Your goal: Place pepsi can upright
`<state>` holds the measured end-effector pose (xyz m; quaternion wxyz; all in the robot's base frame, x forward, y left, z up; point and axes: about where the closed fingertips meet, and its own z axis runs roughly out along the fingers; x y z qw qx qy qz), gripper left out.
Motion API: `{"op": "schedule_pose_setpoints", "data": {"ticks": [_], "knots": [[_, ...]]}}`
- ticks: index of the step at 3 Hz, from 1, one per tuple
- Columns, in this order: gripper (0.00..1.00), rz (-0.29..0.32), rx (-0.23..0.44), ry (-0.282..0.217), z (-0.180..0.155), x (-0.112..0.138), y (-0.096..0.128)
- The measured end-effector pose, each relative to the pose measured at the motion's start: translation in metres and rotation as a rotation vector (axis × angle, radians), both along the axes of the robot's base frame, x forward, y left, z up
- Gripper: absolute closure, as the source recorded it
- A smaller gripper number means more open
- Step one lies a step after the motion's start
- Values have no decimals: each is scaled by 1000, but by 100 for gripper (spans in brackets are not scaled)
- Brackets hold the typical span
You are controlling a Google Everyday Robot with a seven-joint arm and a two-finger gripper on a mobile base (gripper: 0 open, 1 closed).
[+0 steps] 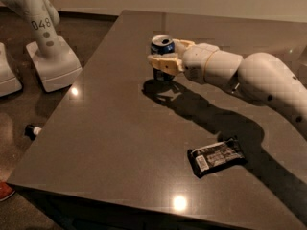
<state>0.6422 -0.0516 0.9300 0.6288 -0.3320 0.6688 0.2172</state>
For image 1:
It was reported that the black white table leg cap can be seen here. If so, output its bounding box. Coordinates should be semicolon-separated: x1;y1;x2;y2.
25;125;42;140

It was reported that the white robot base at left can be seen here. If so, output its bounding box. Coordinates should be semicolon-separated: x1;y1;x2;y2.
0;42;22;97

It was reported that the blue pepsi can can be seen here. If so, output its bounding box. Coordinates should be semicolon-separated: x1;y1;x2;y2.
151;34;175;81

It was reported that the black snack bar wrapper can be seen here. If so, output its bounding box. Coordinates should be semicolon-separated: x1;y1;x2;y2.
187;137;247;178

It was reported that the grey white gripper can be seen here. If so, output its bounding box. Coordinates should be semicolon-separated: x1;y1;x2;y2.
147;38;220;84

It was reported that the white robot stand numbered 048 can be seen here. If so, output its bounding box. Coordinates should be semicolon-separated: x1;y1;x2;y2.
0;0;82;92

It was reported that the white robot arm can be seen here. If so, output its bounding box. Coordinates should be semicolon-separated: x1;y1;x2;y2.
148;39;307;137

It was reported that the red shoe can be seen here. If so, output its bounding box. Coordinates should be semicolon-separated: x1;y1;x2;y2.
0;181;15;202

